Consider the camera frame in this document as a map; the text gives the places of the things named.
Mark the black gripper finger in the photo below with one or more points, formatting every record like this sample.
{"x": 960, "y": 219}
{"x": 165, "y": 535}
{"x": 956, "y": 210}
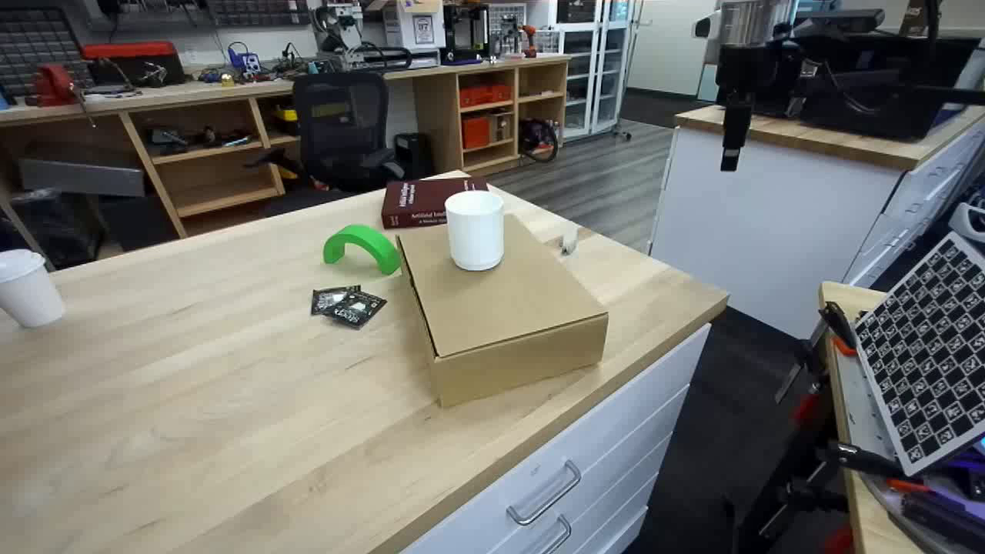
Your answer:
{"x": 734, "y": 146}

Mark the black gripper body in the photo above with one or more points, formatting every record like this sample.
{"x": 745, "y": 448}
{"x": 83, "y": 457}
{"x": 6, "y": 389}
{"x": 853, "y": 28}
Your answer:
{"x": 735, "y": 81}

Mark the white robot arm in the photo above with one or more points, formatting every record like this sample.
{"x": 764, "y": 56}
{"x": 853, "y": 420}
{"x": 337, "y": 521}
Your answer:
{"x": 741, "y": 20}

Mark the white coffee mug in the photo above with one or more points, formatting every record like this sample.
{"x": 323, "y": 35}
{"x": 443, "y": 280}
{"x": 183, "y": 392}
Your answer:
{"x": 476, "y": 231}

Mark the black bag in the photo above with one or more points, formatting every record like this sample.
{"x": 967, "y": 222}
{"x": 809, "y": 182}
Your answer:
{"x": 55, "y": 225}

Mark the black computer monitor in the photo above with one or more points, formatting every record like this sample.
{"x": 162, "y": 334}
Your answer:
{"x": 784, "y": 81}

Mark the white counter cabinet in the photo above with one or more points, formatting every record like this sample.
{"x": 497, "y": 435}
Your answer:
{"x": 769, "y": 215}

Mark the white glass door cabinet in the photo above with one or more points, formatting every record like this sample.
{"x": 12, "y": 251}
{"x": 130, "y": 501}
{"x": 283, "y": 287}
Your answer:
{"x": 596, "y": 62}

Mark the black equipment case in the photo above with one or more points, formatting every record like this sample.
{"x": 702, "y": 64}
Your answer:
{"x": 880, "y": 87}

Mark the black red clamp tool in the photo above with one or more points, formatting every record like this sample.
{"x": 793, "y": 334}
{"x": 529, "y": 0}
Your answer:
{"x": 836, "y": 326}

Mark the framed picture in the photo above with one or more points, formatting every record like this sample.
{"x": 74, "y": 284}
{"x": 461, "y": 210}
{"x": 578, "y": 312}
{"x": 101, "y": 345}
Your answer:
{"x": 509, "y": 28}

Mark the white plastic device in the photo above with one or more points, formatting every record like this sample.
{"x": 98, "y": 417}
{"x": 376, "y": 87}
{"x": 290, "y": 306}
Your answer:
{"x": 971, "y": 219}

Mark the flat orange storage bin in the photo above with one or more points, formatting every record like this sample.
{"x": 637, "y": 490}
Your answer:
{"x": 484, "y": 92}

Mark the tall orange storage bin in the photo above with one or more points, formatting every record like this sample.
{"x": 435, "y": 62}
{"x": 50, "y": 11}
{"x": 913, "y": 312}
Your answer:
{"x": 478, "y": 129}

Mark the black white checkerboard panel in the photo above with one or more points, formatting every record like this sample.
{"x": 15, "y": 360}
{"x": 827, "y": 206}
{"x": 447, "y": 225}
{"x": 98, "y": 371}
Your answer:
{"x": 924, "y": 348}

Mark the brown cardboard box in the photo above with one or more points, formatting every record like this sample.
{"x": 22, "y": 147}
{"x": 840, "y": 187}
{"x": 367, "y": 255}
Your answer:
{"x": 503, "y": 309}

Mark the dark red hardcover book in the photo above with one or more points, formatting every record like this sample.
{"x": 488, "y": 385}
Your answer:
{"x": 417, "y": 204}

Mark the black pen tool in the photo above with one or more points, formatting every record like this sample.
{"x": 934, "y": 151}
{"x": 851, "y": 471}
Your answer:
{"x": 861, "y": 460}

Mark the white drawer cabinet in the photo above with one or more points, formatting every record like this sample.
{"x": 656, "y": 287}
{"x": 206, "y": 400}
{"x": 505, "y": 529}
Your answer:
{"x": 604, "y": 462}

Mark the green plastic arch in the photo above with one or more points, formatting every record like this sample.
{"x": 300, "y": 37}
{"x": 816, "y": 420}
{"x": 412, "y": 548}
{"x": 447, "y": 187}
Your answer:
{"x": 358, "y": 237}

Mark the black office chair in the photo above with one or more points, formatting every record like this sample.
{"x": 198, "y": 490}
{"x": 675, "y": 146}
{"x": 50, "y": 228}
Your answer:
{"x": 343, "y": 127}

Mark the black foil packet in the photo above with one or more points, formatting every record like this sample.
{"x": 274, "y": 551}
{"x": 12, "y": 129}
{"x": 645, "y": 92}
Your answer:
{"x": 328, "y": 300}
{"x": 354, "y": 309}

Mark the blue bench item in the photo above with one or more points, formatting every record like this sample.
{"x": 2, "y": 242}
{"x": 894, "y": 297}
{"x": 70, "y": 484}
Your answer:
{"x": 245, "y": 58}

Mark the wooden workbench with shelves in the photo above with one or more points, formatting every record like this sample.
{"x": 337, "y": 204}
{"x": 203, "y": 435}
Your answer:
{"x": 203, "y": 171}

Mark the red toolbox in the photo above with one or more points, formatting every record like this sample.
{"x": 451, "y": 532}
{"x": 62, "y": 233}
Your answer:
{"x": 128, "y": 56}

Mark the grey flat panel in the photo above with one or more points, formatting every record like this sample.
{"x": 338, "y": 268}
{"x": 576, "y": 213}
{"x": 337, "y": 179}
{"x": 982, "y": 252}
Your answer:
{"x": 80, "y": 175}

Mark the red bench tool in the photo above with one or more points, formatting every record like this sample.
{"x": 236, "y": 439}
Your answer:
{"x": 52, "y": 83}

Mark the white paper cup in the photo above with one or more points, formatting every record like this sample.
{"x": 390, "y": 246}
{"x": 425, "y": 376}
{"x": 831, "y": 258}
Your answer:
{"x": 25, "y": 294}

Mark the black stereo camera bar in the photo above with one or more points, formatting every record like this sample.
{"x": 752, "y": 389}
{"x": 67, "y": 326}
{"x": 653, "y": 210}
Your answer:
{"x": 836, "y": 20}

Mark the black frame 3d printer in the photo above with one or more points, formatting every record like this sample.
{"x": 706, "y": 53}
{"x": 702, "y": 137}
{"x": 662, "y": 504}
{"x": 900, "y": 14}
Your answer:
{"x": 461, "y": 31}

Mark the black wall bin rack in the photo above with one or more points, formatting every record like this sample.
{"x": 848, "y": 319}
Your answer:
{"x": 35, "y": 48}

